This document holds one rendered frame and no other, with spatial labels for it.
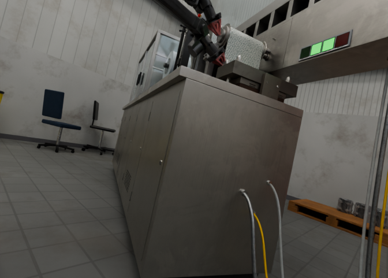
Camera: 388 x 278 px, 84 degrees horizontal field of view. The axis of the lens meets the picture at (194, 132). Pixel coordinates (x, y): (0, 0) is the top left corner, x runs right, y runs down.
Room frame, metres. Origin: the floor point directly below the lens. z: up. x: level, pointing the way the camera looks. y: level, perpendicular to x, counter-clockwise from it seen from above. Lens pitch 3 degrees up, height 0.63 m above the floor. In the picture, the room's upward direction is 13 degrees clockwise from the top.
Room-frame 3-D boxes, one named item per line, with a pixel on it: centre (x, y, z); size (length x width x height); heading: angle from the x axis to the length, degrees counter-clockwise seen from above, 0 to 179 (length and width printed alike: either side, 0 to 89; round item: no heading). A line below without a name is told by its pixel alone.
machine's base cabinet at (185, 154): (2.09, 0.28, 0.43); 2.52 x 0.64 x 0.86; 23
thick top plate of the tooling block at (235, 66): (1.11, -0.26, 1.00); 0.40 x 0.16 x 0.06; 113
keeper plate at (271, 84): (1.03, -0.31, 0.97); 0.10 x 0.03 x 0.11; 113
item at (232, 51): (1.20, -0.18, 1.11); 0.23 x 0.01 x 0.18; 113
